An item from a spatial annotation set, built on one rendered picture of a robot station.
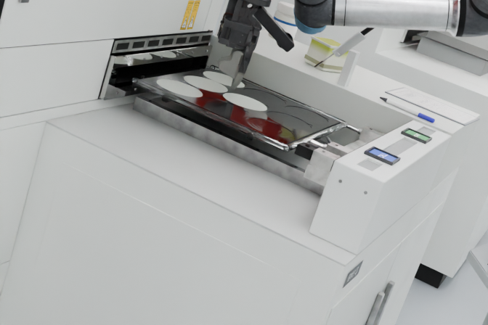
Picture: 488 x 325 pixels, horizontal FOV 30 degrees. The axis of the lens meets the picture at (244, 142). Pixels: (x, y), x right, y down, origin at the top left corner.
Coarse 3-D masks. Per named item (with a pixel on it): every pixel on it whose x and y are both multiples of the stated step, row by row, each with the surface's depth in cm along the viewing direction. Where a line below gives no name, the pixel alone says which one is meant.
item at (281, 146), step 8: (136, 80) 186; (144, 88) 186; (152, 88) 185; (168, 96) 183; (176, 96) 183; (184, 104) 182; (192, 104) 182; (200, 112) 181; (208, 112) 180; (216, 120) 180; (224, 120) 179; (232, 120) 179; (240, 128) 178; (248, 128) 178; (256, 136) 177; (264, 136) 176; (272, 144) 176; (280, 144) 175
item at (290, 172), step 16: (144, 112) 193; (160, 112) 191; (176, 112) 191; (176, 128) 190; (192, 128) 189; (208, 128) 188; (224, 144) 186; (240, 144) 185; (256, 160) 184; (272, 160) 182; (288, 176) 182; (320, 192) 179
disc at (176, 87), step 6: (162, 84) 189; (168, 84) 191; (174, 84) 193; (180, 84) 194; (186, 84) 196; (168, 90) 187; (174, 90) 188; (180, 90) 190; (186, 90) 191; (192, 90) 193; (198, 90) 194; (192, 96) 188; (198, 96) 189
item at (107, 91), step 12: (168, 48) 203; (180, 48) 207; (192, 48) 212; (204, 48) 218; (108, 60) 182; (120, 60) 184; (132, 60) 188; (144, 60) 193; (156, 60) 198; (168, 60) 203; (204, 60) 222; (108, 72) 183; (108, 84) 184; (120, 84) 190; (108, 96) 186; (120, 96) 190
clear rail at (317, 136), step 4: (340, 124) 203; (344, 124) 205; (348, 124) 207; (328, 128) 197; (332, 128) 198; (336, 128) 200; (340, 128) 202; (324, 132) 193; (328, 132) 195; (332, 132) 198; (308, 136) 185; (312, 136) 187; (316, 136) 188; (320, 136) 191; (324, 136) 194; (300, 140) 181; (304, 140) 182; (308, 140) 184; (288, 144) 176; (292, 144) 176; (296, 144) 178; (292, 148) 176
